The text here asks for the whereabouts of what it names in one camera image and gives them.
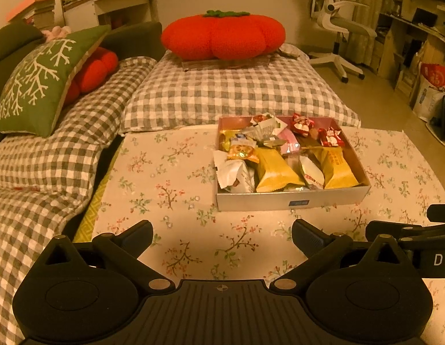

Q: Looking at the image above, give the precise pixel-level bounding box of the pink snack packet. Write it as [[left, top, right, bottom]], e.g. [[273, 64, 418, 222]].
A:
[[277, 129, 303, 154]]

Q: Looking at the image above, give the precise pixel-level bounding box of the brown woven seat pad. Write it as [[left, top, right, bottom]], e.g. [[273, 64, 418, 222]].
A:
[[180, 55, 278, 72]]

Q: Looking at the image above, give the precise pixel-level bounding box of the white office chair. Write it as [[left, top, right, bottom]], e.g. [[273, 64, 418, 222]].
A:
[[308, 0, 378, 84]]

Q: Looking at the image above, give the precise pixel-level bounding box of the yellow snack packet orange print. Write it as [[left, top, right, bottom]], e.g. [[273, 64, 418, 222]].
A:
[[310, 146, 360, 190]]

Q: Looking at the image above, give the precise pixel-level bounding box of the orange printed snack packet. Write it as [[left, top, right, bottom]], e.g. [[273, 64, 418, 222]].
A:
[[227, 143, 261, 163]]

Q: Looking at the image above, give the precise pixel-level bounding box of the pink cardboard box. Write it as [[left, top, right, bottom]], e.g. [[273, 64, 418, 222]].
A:
[[214, 116, 371, 212]]

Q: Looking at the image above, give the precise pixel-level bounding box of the stack of books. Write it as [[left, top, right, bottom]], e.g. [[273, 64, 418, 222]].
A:
[[6, 0, 58, 30]]

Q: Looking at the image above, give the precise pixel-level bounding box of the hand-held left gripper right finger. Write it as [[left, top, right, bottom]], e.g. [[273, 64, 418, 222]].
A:
[[270, 218, 409, 292]]

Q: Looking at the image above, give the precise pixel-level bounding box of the orange pumpkin cushion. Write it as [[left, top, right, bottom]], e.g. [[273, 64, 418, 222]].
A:
[[161, 9, 287, 62]]

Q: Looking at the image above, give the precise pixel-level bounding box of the green embroidered cushion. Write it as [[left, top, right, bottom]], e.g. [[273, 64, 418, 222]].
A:
[[0, 24, 112, 138]]

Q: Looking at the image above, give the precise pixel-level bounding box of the small yellow packet dark label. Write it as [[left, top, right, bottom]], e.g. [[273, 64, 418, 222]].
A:
[[222, 131, 252, 150]]

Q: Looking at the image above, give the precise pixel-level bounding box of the white packet red label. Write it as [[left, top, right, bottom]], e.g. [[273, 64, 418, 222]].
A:
[[299, 154, 326, 190]]

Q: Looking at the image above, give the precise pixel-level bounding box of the small red cushion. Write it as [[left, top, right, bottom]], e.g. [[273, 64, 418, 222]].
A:
[[62, 46, 120, 106]]

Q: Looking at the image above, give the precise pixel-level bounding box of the white bag red print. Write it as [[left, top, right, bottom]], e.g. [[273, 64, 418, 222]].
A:
[[410, 62, 445, 123]]

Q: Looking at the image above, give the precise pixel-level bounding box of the beige curtain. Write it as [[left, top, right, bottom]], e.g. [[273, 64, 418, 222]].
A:
[[355, 0, 393, 62]]

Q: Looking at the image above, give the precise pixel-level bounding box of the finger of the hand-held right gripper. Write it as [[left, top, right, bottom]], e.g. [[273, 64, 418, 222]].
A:
[[365, 220, 425, 246], [427, 203, 445, 224]]

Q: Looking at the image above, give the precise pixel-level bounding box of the checkered bed pillow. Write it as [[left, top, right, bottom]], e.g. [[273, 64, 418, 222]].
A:
[[119, 42, 362, 134]]

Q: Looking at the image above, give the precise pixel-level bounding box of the wooden desk shelf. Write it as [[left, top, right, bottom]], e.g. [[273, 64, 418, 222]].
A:
[[373, 0, 445, 102]]

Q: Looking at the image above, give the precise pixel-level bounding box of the large yellow snack packet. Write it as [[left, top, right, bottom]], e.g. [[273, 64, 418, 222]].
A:
[[252, 147, 306, 193]]

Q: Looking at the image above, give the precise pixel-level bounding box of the grey checked sofa cover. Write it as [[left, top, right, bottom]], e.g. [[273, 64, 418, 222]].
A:
[[0, 55, 159, 345]]

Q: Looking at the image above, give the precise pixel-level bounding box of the pink plush toy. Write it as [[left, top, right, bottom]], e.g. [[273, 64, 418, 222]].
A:
[[40, 25, 72, 43]]

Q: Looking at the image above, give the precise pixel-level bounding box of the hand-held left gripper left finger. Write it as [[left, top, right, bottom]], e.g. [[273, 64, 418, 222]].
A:
[[41, 220, 175, 292]]

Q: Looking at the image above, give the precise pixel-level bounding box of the white snack wrapper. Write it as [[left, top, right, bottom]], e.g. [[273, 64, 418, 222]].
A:
[[216, 159, 258, 193]]

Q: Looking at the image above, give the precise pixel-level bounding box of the white bookshelf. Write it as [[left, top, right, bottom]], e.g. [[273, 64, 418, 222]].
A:
[[60, 0, 159, 32]]

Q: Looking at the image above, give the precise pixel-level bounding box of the floral tablecloth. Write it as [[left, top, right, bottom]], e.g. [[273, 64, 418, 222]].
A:
[[72, 125, 445, 331]]

